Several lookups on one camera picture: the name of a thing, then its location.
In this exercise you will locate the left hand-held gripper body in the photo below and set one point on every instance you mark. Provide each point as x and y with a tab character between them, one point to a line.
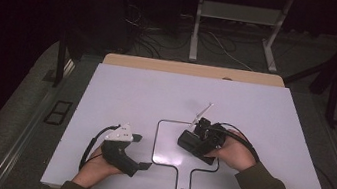
117	156

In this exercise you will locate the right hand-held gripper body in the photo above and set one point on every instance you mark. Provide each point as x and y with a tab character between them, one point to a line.
212	136

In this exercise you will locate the person's left hand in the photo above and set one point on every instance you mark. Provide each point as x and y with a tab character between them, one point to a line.
94	171

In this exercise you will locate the person's right hand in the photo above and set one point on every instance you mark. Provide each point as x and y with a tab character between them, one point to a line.
236	153

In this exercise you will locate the light wooden table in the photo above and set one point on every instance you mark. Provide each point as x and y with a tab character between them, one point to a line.
160	65

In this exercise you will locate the white metal stand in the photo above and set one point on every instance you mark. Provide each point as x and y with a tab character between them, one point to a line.
196	28

